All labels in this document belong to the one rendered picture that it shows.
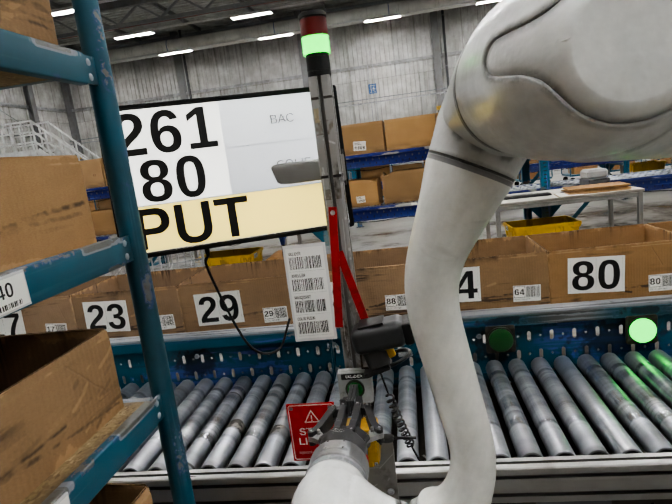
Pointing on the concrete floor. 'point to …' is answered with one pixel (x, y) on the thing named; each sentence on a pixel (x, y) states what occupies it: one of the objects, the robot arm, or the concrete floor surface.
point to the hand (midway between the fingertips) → (353, 399)
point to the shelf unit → (90, 458)
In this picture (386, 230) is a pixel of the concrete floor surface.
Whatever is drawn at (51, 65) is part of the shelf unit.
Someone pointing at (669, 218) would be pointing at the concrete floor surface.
